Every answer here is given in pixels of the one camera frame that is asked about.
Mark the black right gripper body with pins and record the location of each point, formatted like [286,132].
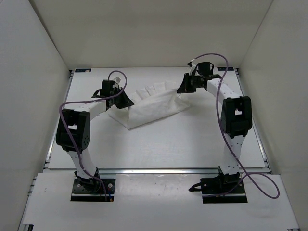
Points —
[192,83]

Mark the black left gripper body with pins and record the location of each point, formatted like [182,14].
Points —
[120,101]

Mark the white pleated skirt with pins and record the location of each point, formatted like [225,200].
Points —
[151,103]

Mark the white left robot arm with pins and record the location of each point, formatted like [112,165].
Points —
[73,133]

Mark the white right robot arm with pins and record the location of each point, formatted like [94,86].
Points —
[234,120]

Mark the blue label right corner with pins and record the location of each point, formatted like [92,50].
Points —
[224,69]

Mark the blue label corner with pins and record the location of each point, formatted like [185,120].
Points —
[82,70]
[224,69]

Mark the blue label left corner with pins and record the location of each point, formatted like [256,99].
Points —
[82,70]

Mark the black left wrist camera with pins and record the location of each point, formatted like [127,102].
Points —
[107,89]

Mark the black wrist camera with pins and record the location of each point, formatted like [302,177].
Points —
[107,89]
[205,68]

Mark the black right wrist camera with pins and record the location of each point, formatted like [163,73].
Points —
[205,68]

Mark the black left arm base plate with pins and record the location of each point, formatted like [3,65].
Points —
[82,192]

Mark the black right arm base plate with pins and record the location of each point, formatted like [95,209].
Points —
[214,192]

